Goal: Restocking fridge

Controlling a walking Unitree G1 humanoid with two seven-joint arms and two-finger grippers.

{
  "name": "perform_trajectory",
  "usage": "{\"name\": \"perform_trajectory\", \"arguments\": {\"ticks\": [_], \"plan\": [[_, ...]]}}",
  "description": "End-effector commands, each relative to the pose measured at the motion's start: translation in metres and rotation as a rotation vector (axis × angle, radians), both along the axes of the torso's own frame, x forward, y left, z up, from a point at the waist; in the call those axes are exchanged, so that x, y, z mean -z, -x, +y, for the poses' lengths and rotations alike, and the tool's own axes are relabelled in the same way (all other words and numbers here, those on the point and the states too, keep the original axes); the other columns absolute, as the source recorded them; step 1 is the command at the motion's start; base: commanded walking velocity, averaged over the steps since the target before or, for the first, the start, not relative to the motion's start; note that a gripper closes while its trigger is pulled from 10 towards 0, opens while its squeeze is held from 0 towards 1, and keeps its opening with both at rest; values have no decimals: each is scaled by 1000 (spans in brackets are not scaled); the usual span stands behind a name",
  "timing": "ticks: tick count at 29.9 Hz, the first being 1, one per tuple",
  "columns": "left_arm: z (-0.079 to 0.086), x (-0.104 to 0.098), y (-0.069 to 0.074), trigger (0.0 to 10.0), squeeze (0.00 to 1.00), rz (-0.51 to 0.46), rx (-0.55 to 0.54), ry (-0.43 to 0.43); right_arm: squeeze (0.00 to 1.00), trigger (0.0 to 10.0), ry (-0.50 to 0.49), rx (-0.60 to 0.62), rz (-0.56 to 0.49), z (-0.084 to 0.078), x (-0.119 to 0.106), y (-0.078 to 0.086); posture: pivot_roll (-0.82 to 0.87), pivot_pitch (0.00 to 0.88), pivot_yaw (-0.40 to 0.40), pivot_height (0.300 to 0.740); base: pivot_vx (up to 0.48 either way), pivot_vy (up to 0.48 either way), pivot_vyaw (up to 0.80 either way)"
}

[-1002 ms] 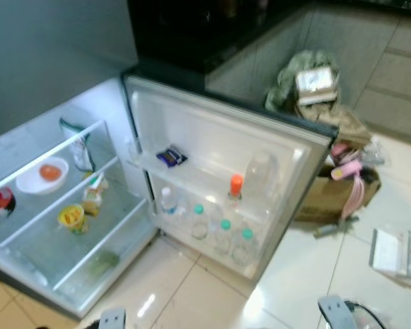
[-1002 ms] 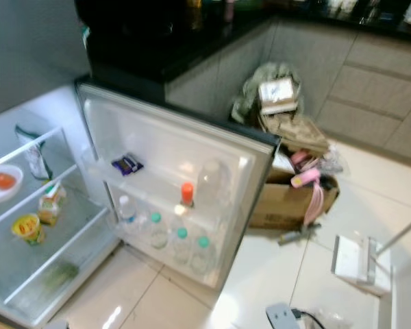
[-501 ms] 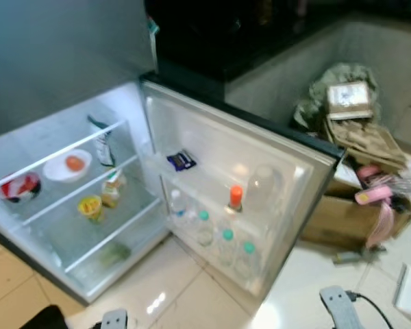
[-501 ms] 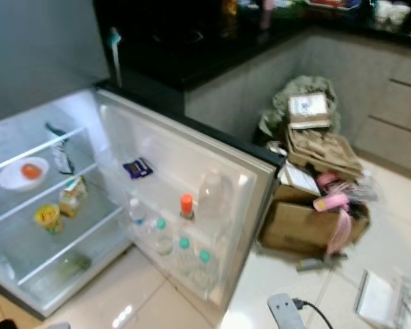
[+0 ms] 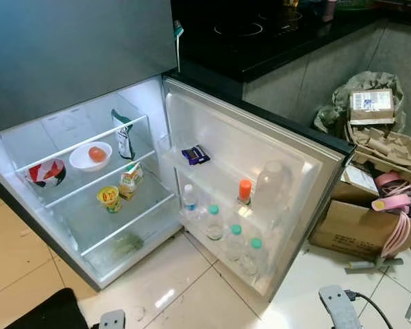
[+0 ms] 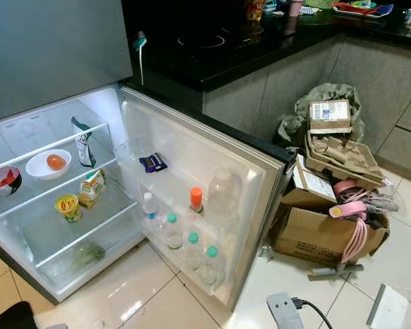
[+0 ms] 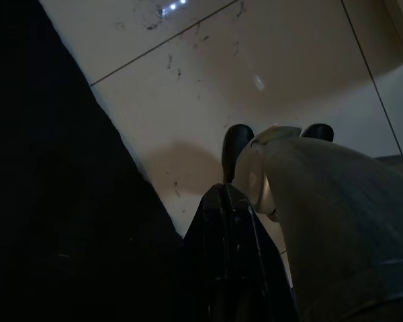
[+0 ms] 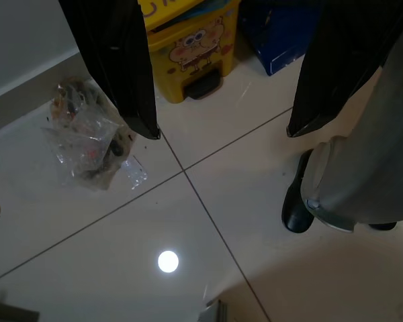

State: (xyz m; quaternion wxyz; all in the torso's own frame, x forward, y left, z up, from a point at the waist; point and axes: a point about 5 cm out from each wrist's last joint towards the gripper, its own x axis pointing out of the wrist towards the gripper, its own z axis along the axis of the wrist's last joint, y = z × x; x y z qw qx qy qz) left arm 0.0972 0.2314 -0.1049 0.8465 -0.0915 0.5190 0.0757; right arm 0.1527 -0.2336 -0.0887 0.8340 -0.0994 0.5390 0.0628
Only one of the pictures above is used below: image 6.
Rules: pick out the green food pouch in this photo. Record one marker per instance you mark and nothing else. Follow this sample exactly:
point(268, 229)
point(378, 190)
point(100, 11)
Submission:
point(83, 144)

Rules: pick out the grey fridge door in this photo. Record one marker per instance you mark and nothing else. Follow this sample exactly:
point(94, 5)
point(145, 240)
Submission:
point(253, 185)

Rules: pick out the glass fridge shelf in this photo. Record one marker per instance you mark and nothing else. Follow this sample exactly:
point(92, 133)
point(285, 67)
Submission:
point(109, 220)
point(41, 195)

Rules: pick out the grey fridge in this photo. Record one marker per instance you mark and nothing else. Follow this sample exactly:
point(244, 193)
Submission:
point(55, 55)

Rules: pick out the red black covered bowl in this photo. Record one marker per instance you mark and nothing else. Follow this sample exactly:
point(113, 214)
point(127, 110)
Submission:
point(3, 184)

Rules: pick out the wide white bowl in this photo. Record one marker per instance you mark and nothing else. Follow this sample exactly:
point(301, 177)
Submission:
point(35, 169)

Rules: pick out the red tomato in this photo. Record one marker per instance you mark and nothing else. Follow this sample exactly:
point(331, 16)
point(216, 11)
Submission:
point(55, 162)

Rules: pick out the yellow snack cup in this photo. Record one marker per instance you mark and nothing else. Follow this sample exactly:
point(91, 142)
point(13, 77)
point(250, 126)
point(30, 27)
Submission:
point(68, 208)

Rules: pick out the purple chocolate packet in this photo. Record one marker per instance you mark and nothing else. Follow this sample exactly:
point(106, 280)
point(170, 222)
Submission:
point(153, 162)

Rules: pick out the small blue label bottle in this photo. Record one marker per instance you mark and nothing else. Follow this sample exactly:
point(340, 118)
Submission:
point(149, 209)

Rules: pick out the green capped clear bottle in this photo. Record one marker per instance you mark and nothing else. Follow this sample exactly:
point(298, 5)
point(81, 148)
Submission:
point(192, 251)
point(210, 266)
point(172, 231)

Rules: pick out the orange capped bottle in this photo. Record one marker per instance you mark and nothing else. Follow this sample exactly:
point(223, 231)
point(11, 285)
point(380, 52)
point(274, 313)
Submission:
point(196, 199)

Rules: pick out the black kitchen countertop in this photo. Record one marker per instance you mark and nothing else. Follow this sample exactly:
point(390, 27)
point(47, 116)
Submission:
point(219, 55)

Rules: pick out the grey green rubbish bag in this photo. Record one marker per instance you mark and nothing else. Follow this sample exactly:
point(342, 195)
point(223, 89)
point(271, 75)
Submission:
point(291, 127)

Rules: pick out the red yellow snack packet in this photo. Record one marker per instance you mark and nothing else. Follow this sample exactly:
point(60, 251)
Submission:
point(255, 9)

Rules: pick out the open brown cardboard box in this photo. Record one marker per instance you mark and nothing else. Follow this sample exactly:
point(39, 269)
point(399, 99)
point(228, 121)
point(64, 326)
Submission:
point(305, 236)

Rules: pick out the pink cup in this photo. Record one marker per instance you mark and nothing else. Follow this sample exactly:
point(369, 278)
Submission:
point(292, 7)

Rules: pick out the small labelled cardboard box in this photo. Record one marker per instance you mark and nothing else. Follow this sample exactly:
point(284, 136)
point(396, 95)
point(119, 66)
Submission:
point(330, 116)

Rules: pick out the grey tool on floor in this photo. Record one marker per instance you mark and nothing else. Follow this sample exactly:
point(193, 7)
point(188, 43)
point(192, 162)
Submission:
point(332, 270)

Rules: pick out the pink plastic hangers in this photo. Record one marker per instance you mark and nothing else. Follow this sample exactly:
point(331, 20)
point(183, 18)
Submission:
point(349, 209)

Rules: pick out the colourful dish tray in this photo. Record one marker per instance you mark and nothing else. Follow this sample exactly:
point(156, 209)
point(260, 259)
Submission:
point(363, 8)

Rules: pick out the white flat board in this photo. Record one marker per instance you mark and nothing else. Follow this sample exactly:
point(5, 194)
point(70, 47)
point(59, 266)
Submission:
point(394, 308)

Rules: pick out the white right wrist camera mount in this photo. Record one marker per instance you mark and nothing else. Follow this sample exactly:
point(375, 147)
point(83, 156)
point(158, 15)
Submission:
point(286, 314)

